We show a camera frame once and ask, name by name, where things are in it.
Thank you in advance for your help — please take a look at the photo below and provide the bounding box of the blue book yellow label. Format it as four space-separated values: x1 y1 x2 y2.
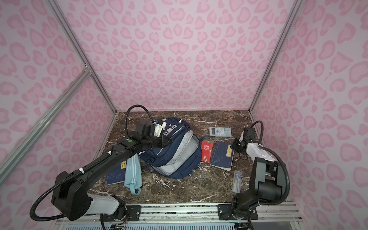
210 141 234 172

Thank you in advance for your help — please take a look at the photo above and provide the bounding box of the navy blue backpack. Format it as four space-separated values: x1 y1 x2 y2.
139 117 202 179

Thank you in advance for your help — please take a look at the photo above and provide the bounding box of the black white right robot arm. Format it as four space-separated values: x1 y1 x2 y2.
230 127 286 219

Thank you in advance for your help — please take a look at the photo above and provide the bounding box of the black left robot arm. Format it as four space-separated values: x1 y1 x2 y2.
51 121 172 221

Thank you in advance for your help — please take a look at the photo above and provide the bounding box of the clear plastic ruler case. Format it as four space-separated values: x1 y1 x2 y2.
232 171 242 194

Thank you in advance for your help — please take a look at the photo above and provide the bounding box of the teal pencil case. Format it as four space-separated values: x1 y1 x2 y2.
124 154 142 196

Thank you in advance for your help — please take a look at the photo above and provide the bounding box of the light blue calculator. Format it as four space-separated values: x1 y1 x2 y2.
209 127 232 138

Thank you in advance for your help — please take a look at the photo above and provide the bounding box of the red stationery packet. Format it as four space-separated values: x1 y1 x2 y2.
201 141 214 163

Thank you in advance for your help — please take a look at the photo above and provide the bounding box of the left diagonal aluminium strut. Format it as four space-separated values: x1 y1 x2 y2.
1 68 90 185

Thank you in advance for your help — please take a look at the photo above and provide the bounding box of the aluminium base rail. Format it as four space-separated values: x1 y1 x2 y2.
53 202 305 230

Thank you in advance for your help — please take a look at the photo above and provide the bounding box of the right aluminium corner post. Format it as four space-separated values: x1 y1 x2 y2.
248 0 305 114

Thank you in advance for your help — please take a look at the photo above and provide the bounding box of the aluminium corner post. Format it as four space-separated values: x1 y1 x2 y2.
248 0 305 114
45 0 118 115

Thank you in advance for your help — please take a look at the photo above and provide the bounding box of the left aluminium corner post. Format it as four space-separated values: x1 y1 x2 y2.
45 0 118 115

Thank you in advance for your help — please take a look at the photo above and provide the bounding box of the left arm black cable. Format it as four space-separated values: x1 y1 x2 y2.
29 104 154 222

